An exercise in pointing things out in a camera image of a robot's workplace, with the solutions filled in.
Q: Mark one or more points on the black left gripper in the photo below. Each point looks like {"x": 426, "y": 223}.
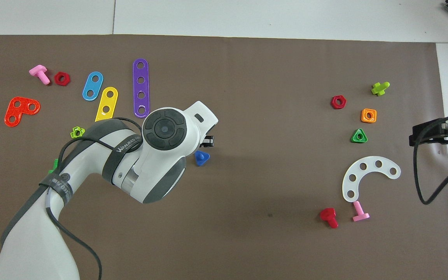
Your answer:
{"x": 207, "y": 142}

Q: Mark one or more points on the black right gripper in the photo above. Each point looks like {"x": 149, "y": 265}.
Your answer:
{"x": 428, "y": 134}

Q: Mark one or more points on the blue triangle-head screw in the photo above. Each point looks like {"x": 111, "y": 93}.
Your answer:
{"x": 201, "y": 158}

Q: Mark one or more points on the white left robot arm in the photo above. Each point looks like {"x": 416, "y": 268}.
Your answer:
{"x": 91, "y": 163}

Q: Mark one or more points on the orange square nut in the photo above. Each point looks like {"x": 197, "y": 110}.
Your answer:
{"x": 363, "y": 119}

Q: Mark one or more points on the lime green cross screw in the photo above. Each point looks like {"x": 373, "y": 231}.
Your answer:
{"x": 379, "y": 88}

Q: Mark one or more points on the green triangle nut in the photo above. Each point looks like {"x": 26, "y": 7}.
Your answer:
{"x": 354, "y": 140}

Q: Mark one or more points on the red hex nut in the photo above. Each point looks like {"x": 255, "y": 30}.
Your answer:
{"x": 333, "y": 102}
{"x": 56, "y": 79}

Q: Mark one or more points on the pink plastic screw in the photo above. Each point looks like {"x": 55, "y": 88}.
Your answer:
{"x": 39, "y": 71}
{"x": 361, "y": 216}

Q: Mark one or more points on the red plastic screw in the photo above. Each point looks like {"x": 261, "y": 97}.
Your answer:
{"x": 328, "y": 214}

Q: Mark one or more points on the lime green cross nut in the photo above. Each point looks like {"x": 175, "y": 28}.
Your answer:
{"x": 74, "y": 133}

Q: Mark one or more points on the green plastic screw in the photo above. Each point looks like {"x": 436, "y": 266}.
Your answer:
{"x": 54, "y": 163}

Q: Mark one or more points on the white curved plate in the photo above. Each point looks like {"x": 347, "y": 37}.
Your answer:
{"x": 370, "y": 163}

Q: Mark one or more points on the purple four-hole strip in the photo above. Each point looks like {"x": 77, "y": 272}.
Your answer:
{"x": 141, "y": 87}

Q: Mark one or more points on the brown table mat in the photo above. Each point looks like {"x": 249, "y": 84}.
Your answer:
{"x": 247, "y": 233}

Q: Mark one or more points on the yellow three-hole strip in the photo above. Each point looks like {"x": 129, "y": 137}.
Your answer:
{"x": 108, "y": 102}

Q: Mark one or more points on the blue two-hole strip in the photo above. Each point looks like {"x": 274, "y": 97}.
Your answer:
{"x": 92, "y": 86}

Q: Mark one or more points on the orange L-shaped plate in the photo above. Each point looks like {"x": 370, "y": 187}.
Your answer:
{"x": 24, "y": 105}

